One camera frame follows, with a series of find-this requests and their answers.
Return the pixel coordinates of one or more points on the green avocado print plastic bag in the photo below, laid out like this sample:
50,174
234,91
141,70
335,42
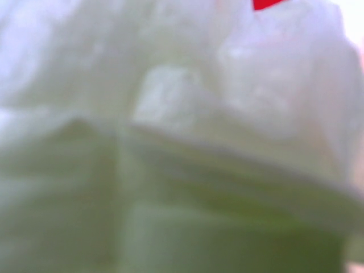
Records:
178,136

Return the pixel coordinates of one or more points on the red plastic tray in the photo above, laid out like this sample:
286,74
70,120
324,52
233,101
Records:
259,5

